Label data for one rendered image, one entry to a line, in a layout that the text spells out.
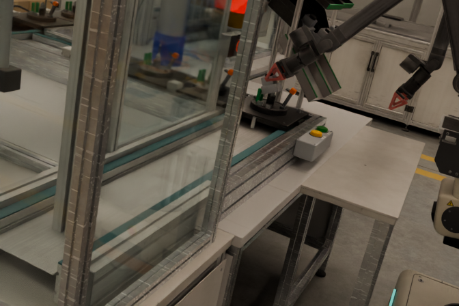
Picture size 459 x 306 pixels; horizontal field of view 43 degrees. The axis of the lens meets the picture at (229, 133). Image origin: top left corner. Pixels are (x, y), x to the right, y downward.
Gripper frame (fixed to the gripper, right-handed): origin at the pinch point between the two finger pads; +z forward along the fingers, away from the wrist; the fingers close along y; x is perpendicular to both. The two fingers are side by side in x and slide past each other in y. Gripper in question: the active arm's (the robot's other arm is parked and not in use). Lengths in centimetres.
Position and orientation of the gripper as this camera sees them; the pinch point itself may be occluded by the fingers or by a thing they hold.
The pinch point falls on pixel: (269, 78)
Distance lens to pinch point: 214.9
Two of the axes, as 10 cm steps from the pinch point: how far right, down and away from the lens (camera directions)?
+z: -7.7, 4.2, 4.8
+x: 4.7, 8.8, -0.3
